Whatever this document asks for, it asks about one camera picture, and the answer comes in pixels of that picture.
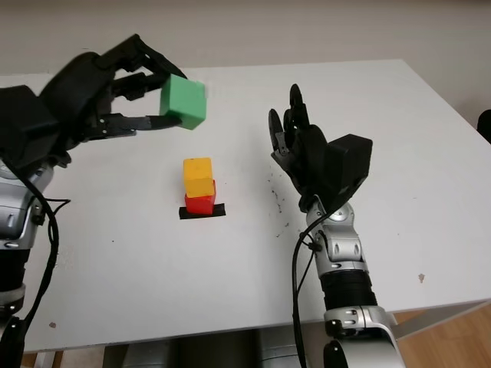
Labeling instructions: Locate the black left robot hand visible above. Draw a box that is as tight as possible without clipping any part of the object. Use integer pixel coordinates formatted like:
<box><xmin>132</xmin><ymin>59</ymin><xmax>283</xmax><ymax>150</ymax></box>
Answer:
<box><xmin>38</xmin><ymin>33</ymin><xmax>189</xmax><ymax>155</ymax></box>

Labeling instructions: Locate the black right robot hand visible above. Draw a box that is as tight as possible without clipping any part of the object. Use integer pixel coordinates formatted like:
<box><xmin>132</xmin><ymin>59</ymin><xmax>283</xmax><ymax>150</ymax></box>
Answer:
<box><xmin>267</xmin><ymin>83</ymin><xmax>331</xmax><ymax>212</ymax></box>

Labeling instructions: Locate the green cube block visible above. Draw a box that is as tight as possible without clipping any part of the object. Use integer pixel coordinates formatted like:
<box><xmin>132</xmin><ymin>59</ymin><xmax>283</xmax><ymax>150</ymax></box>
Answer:
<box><xmin>158</xmin><ymin>74</ymin><xmax>209</xmax><ymax>133</ymax></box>

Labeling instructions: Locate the yellow cube block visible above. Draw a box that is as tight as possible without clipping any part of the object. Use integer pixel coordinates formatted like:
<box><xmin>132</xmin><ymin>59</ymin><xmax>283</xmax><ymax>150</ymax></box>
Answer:
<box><xmin>182</xmin><ymin>156</ymin><xmax>215</xmax><ymax>199</ymax></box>

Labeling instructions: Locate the red cube block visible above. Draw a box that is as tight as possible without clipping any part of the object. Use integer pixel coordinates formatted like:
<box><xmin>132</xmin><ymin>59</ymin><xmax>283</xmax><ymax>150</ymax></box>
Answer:
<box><xmin>184</xmin><ymin>179</ymin><xmax>218</xmax><ymax>215</ymax></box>

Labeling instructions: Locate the black tape strip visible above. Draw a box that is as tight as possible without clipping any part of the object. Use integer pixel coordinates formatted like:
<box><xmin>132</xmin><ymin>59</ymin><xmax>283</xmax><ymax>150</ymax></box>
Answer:
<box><xmin>178</xmin><ymin>204</ymin><xmax>226</xmax><ymax>222</ymax></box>

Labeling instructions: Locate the black round object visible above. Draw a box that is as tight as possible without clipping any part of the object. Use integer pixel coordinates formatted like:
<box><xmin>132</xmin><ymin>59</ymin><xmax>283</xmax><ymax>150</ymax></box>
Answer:
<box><xmin>477</xmin><ymin>109</ymin><xmax>491</xmax><ymax>145</ymax></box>

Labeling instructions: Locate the grey right robot thigh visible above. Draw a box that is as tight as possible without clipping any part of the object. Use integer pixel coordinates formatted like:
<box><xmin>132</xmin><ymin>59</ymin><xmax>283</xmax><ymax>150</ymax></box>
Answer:
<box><xmin>255</xmin><ymin>327</ymin><xmax>298</xmax><ymax>368</ymax></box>

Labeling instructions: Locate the grey robot thigh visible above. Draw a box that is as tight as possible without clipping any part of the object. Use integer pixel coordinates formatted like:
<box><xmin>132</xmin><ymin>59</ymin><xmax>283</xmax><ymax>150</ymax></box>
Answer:
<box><xmin>121</xmin><ymin>340</ymin><xmax>174</xmax><ymax>368</ymax></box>
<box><xmin>255</xmin><ymin>327</ymin><xmax>298</xmax><ymax>368</ymax></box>

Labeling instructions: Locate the dark robot waist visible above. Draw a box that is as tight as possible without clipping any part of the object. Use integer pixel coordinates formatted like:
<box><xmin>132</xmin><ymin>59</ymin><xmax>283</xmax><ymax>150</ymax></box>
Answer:
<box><xmin>168</xmin><ymin>331</ymin><xmax>262</xmax><ymax>368</ymax></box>

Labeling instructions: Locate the grey left robot thigh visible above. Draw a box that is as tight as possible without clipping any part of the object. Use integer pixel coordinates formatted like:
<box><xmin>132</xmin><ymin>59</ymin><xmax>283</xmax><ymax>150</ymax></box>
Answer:
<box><xmin>121</xmin><ymin>340</ymin><xmax>174</xmax><ymax>368</ymax></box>

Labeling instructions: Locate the white table leg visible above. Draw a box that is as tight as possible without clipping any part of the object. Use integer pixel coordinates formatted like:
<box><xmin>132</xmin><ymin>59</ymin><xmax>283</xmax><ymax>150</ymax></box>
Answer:
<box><xmin>35</xmin><ymin>350</ymin><xmax>65</xmax><ymax>368</ymax></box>

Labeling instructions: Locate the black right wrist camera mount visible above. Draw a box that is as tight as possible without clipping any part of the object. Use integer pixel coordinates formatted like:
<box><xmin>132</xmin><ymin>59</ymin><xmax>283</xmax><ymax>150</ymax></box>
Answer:
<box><xmin>324</xmin><ymin>133</ymin><xmax>374</xmax><ymax>212</ymax></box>

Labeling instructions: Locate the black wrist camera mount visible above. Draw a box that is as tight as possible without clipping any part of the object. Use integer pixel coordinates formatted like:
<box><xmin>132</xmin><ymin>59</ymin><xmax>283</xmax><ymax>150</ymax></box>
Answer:
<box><xmin>0</xmin><ymin>85</ymin><xmax>74</xmax><ymax>182</ymax></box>
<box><xmin>324</xmin><ymin>133</ymin><xmax>374</xmax><ymax>212</ymax></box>

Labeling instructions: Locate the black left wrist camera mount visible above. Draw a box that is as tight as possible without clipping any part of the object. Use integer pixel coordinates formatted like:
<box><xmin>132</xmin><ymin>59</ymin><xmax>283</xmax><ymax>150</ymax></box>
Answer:
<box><xmin>0</xmin><ymin>85</ymin><xmax>74</xmax><ymax>182</ymax></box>

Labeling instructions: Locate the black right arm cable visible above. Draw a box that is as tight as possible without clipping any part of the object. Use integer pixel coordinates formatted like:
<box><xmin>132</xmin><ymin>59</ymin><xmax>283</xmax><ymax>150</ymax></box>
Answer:
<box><xmin>291</xmin><ymin>214</ymin><xmax>328</xmax><ymax>368</ymax></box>

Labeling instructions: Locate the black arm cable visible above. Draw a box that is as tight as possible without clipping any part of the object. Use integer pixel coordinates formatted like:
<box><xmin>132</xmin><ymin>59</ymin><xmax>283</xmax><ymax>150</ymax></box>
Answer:
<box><xmin>0</xmin><ymin>159</ymin><xmax>73</xmax><ymax>368</ymax></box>
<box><xmin>291</xmin><ymin>214</ymin><xmax>328</xmax><ymax>368</ymax></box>

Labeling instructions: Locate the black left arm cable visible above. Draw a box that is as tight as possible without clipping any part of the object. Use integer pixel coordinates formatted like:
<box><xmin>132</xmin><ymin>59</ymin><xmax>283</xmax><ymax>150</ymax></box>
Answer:
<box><xmin>0</xmin><ymin>159</ymin><xmax>73</xmax><ymax>368</ymax></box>

